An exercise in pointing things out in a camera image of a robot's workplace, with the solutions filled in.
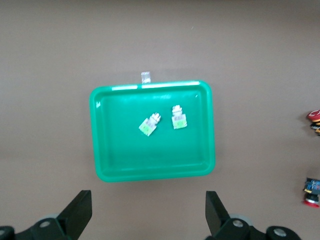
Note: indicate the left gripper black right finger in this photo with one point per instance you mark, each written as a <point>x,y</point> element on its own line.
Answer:
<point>216,215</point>

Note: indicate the small clear tape piece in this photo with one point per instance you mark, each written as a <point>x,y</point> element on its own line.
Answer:
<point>145,77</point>

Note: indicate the green plastic tray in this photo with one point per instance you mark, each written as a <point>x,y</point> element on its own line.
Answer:
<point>155,155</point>

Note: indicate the red button with blue body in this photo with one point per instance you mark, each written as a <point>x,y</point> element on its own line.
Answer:
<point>313,187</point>

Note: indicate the green push button switch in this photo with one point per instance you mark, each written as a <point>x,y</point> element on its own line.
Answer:
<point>178,118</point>
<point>149,125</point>

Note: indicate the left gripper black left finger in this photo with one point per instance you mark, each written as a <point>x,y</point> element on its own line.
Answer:
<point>77,212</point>

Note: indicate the brown table mat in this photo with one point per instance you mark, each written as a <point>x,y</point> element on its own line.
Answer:
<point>50,75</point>

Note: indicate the red button with orange body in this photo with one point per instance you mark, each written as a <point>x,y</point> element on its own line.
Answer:
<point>315,120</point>

